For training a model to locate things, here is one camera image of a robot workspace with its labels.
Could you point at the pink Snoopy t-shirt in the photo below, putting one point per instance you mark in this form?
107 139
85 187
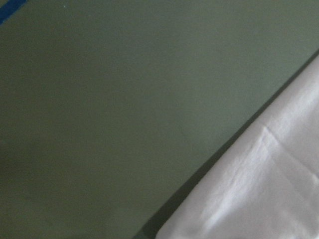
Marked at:
266 185

